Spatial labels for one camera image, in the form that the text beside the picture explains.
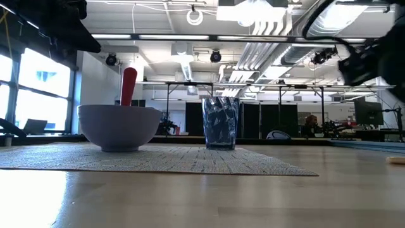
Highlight white round bowl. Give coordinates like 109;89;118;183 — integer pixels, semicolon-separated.
77;104;163;152

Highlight grey laptop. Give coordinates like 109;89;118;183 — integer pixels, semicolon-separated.
23;118;49;134

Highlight person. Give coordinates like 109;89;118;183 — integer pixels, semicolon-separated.
304;114;319;137

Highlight black metal table frame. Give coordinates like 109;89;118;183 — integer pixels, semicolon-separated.
135;81;396;137

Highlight white cable coil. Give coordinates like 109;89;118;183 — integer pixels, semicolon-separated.
186;8;204;26

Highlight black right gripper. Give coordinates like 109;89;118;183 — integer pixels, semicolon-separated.
337;44;383;87

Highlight grey woven placemat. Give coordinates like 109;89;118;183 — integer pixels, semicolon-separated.
0;142;319;177

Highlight black slanted bar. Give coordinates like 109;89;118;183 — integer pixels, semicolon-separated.
0;117;28;139

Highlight black and white rounded object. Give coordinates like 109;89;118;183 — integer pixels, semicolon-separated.
266;130;291;141

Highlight black partition panels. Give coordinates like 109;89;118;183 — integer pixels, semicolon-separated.
185;102;299;139

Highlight window with dark frame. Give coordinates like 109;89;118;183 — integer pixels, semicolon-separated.
0;47;78;134

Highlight blue faceted plastic tumbler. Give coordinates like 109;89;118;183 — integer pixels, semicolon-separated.
201;96;240;151

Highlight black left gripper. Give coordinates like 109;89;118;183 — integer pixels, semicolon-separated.
0;0;101;53

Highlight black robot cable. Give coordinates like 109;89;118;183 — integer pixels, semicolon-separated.
302;0;352;52

